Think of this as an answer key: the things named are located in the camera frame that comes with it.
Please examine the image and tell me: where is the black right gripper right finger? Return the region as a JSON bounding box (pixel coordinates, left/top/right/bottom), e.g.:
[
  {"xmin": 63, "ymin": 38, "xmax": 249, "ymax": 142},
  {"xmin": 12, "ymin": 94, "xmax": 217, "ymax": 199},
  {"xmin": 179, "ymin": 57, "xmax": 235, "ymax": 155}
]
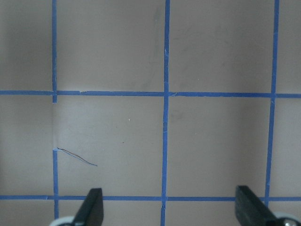
[{"xmin": 235, "ymin": 186, "xmax": 282, "ymax": 226}]

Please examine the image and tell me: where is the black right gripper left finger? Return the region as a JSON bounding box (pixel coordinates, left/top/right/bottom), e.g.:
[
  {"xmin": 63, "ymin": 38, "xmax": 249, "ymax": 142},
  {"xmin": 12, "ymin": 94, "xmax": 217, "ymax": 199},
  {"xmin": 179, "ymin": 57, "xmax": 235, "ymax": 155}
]
[{"xmin": 72, "ymin": 188, "xmax": 104, "ymax": 226}]

